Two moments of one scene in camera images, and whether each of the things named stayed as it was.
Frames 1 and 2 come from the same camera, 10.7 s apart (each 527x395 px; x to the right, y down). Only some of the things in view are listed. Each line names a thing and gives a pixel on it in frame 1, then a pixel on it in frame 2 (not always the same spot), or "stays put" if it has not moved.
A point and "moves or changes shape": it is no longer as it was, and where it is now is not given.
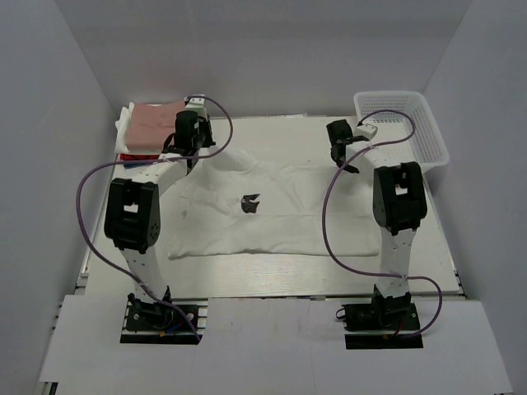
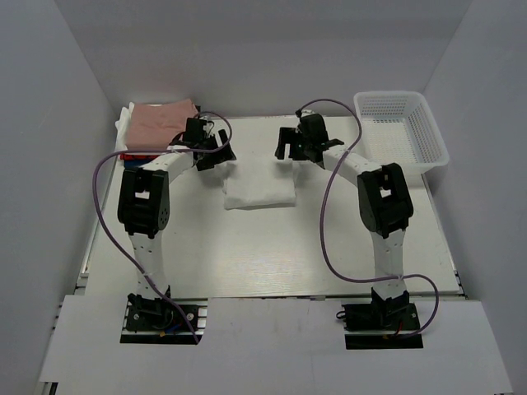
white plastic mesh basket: (407, 131) stays put
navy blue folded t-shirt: (131, 165) stays put
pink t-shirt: (151, 127) stays put
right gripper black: (352, 169) to (287, 137)
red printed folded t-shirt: (129, 156) stays put
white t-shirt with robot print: (233, 206) moves or changes shape
